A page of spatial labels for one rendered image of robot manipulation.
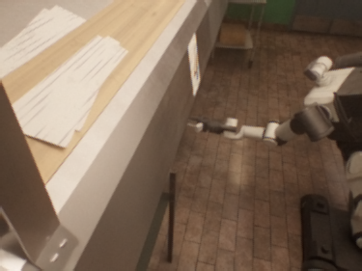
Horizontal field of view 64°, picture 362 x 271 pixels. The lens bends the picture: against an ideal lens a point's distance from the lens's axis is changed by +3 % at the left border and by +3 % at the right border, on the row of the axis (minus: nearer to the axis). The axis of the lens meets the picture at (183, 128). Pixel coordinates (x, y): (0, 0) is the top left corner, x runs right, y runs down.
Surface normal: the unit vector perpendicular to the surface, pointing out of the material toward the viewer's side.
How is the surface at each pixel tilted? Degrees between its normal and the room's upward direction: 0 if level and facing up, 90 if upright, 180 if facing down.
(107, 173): 55
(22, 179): 90
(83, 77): 27
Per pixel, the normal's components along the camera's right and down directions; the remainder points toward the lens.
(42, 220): 0.97, 0.18
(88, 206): 0.82, -0.30
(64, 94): 0.48, -0.61
